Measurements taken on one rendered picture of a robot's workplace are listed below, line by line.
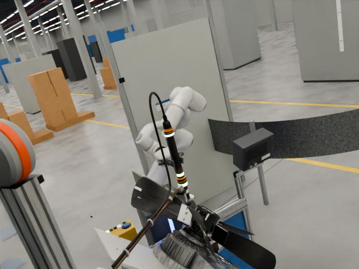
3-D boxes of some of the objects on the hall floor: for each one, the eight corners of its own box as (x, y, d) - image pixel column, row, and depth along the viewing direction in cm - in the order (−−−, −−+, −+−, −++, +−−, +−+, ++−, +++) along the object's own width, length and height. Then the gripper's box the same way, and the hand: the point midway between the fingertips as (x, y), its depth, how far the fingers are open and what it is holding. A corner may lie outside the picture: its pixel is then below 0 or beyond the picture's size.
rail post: (261, 297, 246) (242, 210, 220) (257, 293, 249) (239, 207, 224) (265, 294, 248) (247, 207, 222) (261, 291, 251) (243, 205, 225)
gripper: (143, 152, 158) (160, 162, 142) (173, 140, 165) (192, 148, 149) (148, 166, 161) (164, 177, 145) (177, 153, 167) (195, 162, 151)
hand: (176, 161), depth 148 cm, fingers closed on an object, 4 cm apart
